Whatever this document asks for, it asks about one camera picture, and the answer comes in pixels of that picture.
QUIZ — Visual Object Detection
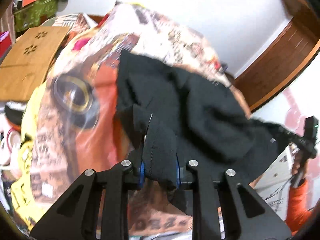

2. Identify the newspaper print bed blanket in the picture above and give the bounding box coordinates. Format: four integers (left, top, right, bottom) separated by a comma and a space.
11, 3, 252, 238

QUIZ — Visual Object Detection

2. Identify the orange right sleeve forearm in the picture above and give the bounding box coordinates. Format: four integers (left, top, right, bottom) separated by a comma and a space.
285, 179, 312, 235

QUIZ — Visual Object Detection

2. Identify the black zip jacket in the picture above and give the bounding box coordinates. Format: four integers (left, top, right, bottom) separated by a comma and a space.
115, 49, 301, 213

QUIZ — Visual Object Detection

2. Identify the right hand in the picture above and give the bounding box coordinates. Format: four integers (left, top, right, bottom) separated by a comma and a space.
291, 151, 309, 178

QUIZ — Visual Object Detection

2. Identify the green patterned storage box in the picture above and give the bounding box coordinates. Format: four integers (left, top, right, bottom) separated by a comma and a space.
14, 0, 58, 33

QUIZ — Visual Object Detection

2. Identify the yellow cartoon cloth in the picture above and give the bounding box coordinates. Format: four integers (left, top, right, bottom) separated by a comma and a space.
11, 83, 47, 230

